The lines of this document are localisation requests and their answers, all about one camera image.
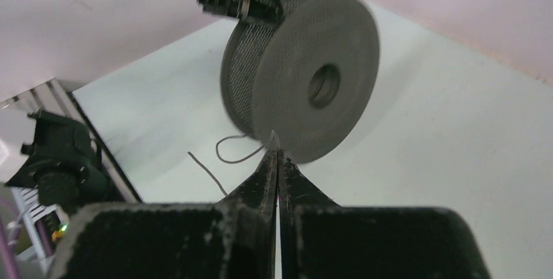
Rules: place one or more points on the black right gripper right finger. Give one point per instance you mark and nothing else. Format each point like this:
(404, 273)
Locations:
(321, 239)

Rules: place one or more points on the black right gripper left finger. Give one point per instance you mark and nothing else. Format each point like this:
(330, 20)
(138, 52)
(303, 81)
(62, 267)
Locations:
(232, 238)

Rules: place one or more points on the dark grey cable spool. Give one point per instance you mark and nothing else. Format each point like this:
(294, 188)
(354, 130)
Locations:
(305, 84)

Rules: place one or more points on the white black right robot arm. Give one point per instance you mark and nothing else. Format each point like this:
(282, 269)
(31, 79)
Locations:
(275, 212)

